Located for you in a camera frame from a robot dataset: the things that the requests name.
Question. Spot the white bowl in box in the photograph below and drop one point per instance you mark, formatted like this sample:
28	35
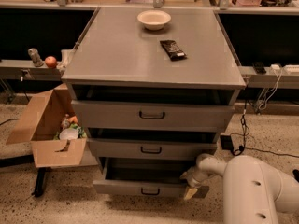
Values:
68	134

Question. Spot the grey middle drawer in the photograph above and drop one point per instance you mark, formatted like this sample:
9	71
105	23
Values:
146	144

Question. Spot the grey bottom drawer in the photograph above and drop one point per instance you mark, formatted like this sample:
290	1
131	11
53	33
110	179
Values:
143	177

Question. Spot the grey side shelf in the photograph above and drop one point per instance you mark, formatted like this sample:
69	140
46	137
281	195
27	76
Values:
15	69

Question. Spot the grey metal drawer cabinet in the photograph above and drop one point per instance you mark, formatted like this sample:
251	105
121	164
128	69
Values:
119	52

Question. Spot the red apple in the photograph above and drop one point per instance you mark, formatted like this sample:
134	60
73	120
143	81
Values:
51	62

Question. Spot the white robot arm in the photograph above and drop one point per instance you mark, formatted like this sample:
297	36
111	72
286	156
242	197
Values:
254	192

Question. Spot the black stand leg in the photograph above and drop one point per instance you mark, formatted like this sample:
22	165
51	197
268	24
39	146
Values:
39	185

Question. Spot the black device on shelf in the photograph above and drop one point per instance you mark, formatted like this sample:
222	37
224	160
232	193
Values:
259	68

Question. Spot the white power strip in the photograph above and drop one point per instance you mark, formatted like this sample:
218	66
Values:
291	69

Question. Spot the black snack bar wrapper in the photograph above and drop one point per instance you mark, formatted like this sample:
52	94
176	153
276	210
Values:
173	51

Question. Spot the white ceramic bowl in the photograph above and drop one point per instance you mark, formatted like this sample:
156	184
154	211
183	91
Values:
154	20

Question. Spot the black power adapter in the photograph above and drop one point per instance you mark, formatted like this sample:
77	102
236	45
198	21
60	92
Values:
227	143

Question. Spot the small grey figurine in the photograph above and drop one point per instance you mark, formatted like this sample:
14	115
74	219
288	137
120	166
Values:
35	57

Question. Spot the grey drawer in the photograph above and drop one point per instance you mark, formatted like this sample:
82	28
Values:
157	110
146	144
143	177

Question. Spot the white charger with cable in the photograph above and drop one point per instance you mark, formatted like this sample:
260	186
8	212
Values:
266	94

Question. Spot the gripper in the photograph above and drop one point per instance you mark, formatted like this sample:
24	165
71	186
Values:
194	179

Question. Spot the grey top drawer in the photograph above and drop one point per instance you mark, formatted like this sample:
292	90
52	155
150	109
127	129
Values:
157	110

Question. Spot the brown cardboard box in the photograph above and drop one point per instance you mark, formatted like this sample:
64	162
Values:
40	122

